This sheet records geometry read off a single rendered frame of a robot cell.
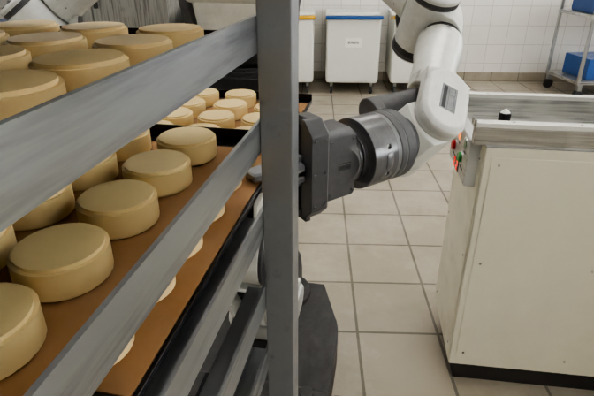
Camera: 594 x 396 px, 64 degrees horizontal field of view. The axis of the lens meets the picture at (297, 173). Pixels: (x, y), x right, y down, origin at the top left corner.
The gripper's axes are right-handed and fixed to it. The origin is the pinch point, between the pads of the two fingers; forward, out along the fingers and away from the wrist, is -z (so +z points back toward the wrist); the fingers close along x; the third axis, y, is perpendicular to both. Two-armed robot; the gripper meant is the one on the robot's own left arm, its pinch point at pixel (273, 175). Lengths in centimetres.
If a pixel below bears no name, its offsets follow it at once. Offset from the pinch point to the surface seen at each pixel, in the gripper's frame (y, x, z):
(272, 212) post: 6.1, -0.6, -3.9
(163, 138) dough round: 3.4, 7.9, -12.6
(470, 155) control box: -33, -28, 82
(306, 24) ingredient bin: -347, -37, 247
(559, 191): -14, -35, 96
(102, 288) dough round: 18.2, 5.9, -21.5
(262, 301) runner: 6.2, -10.5, -5.5
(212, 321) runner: 15.3, -1.9, -14.5
